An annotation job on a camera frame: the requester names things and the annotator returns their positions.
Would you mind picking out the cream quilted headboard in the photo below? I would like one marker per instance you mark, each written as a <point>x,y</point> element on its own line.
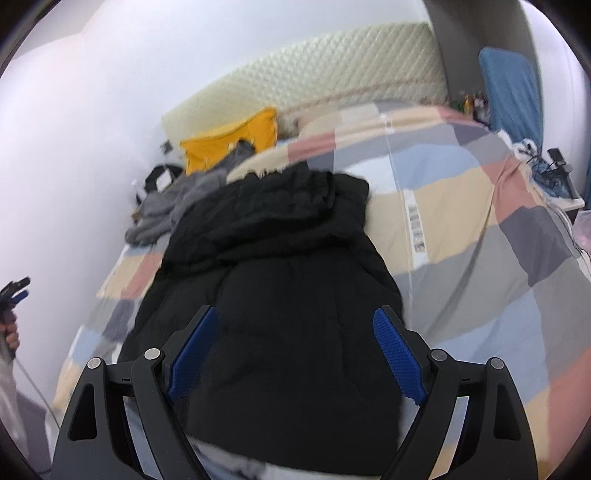
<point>323,69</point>

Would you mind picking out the yellow pillow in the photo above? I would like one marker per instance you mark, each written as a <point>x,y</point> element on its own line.
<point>217,143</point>

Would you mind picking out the person's left hand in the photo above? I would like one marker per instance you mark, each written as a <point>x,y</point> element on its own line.
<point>13,334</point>

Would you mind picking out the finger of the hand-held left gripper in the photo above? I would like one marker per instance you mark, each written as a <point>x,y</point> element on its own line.
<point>19,297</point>
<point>18,282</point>

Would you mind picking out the black bag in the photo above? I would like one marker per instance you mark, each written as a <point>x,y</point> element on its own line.
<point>157,177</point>

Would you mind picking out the black puffer jacket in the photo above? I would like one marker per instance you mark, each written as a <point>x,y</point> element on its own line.
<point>277,300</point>

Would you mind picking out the yellow bottle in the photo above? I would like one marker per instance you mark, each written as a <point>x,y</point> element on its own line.
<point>467,105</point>

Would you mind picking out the person's left forearm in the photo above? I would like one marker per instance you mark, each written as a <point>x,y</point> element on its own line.
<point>9,401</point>

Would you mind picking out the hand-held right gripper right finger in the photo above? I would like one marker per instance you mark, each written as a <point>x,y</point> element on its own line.
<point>399,355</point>

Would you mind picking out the white side table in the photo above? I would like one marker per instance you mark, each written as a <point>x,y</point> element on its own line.
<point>565,201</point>

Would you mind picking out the checked pastel blanket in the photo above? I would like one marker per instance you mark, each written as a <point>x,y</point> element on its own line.
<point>461,207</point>

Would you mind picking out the grey fleece hoodie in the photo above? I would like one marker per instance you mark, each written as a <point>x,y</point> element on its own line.
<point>184,198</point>

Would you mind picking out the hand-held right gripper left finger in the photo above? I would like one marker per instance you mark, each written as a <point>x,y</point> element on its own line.
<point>191,355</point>

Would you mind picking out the bottles on shelf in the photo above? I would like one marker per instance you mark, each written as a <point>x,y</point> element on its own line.
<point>482,104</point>

